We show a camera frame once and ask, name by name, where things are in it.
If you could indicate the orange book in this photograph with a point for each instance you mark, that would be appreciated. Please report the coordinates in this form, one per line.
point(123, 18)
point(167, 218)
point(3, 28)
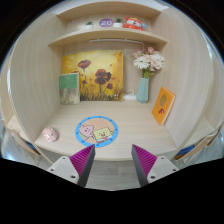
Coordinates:
point(163, 105)

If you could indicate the teal vase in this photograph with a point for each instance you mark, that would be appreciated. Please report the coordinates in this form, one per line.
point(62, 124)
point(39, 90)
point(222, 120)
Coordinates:
point(142, 94)

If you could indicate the wooden chair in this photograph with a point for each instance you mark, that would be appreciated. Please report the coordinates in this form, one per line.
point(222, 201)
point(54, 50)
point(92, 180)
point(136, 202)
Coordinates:
point(14, 148)
point(205, 142)

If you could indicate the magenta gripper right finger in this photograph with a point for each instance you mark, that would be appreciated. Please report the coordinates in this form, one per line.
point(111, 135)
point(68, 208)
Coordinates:
point(149, 167)

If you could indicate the round cartoon mouse pad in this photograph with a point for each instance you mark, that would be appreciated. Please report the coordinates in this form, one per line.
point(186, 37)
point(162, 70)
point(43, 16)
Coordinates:
point(96, 130)

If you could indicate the right wooden chair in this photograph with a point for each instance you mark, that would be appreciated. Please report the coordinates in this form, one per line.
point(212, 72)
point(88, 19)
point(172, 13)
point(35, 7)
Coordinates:
point(205, 142)

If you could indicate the white power strip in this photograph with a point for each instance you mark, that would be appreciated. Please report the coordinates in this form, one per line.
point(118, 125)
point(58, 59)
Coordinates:
point(129, 95)

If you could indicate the pink computer mouse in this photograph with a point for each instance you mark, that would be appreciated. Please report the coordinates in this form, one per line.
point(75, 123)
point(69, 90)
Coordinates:
point(50, 134)

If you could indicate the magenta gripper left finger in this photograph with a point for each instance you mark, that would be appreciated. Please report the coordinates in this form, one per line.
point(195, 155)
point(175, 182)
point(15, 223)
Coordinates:
point(75, 168)

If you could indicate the round purple number sign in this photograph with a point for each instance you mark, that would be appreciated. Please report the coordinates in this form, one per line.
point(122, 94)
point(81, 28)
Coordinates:
point(106, 22)

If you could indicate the yellow poppy flower painting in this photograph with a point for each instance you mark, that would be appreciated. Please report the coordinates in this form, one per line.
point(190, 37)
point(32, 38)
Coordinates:
point(100, 74)

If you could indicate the small potted plant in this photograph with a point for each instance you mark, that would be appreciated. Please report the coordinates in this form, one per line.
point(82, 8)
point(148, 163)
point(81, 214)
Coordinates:
point(89, 25)
point(118, 23)

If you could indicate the small potted plant left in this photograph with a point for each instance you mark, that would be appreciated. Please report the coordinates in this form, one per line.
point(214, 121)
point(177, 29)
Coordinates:
point(89, 25)

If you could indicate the wooden shelf board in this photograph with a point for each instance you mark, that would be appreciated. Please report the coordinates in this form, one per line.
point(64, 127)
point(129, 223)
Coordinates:
point(101, 34)

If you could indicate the small potted plant right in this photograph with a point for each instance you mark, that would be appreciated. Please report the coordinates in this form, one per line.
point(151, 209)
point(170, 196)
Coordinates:
point(118, 23)

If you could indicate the green and beige book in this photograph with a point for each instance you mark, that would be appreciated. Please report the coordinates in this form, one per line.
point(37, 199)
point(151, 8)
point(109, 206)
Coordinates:
point(69, 89)

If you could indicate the left wooden chair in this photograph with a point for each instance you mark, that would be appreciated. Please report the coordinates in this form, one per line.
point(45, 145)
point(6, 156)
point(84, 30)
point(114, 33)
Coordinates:
point(14, 148)

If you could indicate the pink and white flower bouquet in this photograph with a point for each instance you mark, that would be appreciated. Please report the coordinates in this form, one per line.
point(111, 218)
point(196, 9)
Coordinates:
point(148, 61)

